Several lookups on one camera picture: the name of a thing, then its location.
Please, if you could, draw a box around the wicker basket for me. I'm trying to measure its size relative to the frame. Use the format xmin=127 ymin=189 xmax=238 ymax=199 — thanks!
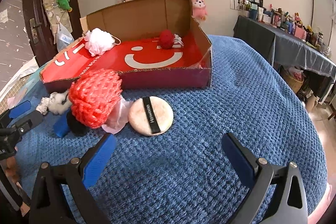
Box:
xmin=280 ymin=67 xmax=303 ymax=94

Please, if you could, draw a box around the pink plush toy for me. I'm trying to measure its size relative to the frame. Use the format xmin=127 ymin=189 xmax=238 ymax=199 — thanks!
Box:
xmin=192 ymin=0 xmax=207 ymax=21

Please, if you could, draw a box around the table with dark cloth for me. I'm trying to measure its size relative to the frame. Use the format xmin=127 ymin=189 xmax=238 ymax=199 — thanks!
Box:
xmin=233 ymin=15 xmax=336 ymax=102

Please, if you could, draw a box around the red-lined cardboard box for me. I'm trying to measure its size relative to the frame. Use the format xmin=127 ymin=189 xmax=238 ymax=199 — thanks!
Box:
xmin=40 ymin=0 xmax=212 ymax=92

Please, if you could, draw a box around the dark red knitted item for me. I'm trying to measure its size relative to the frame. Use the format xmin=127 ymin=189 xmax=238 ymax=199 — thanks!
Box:
xmin=158 ymin=30 xmax=184 ymax=50

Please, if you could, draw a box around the hanging fabric organizer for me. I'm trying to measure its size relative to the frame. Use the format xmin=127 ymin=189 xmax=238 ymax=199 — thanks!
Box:
xmin=42 ymin=0 xmax=72 ymax=44

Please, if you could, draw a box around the white crochet scrunchie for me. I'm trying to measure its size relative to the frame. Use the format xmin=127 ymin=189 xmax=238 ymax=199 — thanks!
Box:
xmin=35 ymin=97 xmax=51 ymax=115

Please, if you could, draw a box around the blue sponge cloth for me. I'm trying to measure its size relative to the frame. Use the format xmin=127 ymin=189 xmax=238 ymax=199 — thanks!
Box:
xmin=53 ymin=113 xmax=70 ymax=138

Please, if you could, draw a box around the blue knitted blanket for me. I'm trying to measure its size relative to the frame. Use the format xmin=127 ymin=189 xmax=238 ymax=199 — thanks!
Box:
xmin=12 ymin=34 xmax=329 ymax=224

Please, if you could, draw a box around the dark brown door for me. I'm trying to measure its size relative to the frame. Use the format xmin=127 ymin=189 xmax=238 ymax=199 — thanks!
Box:
xmin=22 ymin=0 xmax=82 ymax=66

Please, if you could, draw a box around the round beige powder puff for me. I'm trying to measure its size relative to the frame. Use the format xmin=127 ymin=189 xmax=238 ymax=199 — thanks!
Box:
xmin=128 ymin=96 xmax=174 ymax=136

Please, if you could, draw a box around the white plastic bag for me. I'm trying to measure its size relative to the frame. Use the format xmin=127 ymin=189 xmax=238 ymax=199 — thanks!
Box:
xmin=55 ymin=23 xmax=74 ymax=52

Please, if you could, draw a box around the green plush toy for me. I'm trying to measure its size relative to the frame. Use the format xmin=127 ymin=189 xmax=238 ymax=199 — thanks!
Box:
xmin=57 ymin=0 xmax=72 ymax=12

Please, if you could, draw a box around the white mesh bath pouf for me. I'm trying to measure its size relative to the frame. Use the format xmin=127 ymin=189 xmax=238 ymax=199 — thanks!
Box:
xmin=84 ymin=28 xmax=121 ymax=57

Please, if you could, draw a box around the pink translucent bag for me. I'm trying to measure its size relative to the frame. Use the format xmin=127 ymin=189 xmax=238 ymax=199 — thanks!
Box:
xmin=101 ymin=96 xmax=133 ymax=135

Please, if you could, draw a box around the red mesh bath pouf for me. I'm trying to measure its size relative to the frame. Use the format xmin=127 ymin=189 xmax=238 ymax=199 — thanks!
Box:
xmin=68 ymin=69 xmax=122 ymax=129

